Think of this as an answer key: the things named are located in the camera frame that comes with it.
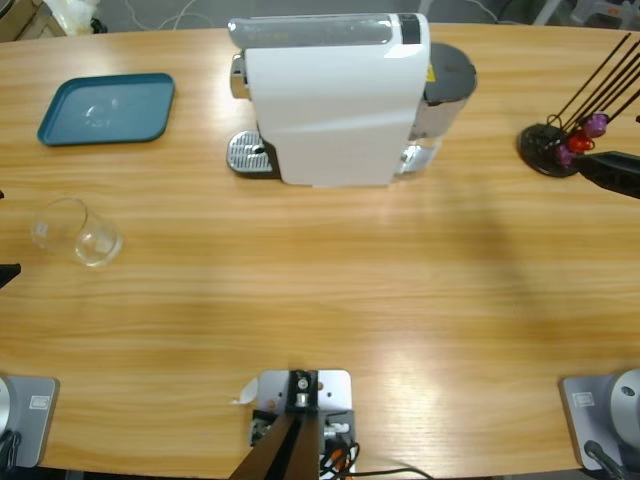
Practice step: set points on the purple coffee capsule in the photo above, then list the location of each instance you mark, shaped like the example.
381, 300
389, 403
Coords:
597, 122
566, 156

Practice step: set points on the clear glass cup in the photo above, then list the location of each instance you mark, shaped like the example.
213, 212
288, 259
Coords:
95, 245

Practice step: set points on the grey coffee machine lever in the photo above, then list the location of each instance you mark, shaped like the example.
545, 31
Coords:
300, 30

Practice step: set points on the red coffee capsule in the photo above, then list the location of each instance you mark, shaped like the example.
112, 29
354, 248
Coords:
580, 142

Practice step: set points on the white capsule coffee machine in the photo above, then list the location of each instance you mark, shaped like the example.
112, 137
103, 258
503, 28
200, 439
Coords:
325, 110

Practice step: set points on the black capsule holder with rods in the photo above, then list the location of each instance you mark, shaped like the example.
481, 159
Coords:
542, 150

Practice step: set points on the white plastic stool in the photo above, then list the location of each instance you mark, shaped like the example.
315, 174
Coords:
595, 12

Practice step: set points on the teal rectangular plastic tray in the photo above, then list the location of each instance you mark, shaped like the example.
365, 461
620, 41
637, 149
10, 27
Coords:
125, 125

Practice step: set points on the cardboard box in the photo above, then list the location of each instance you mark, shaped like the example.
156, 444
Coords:
25, 20

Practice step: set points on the water tank with black lid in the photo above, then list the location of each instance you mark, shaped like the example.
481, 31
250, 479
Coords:
450, 70

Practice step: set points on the white plastic bag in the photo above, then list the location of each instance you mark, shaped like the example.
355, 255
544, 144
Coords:
75, 12

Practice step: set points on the metal slotted drip tray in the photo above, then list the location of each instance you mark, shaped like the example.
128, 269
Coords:
245, 152

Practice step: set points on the white paper tag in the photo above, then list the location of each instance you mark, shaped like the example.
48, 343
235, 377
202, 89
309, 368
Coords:
247, 392

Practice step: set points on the arm grey base plate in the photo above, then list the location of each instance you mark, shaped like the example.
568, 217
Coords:
35, 425
590, 425

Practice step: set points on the dark camera post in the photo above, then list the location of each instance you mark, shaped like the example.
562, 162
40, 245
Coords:
285, 450

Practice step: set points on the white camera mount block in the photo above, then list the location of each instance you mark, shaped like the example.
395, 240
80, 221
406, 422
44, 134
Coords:
335, 390

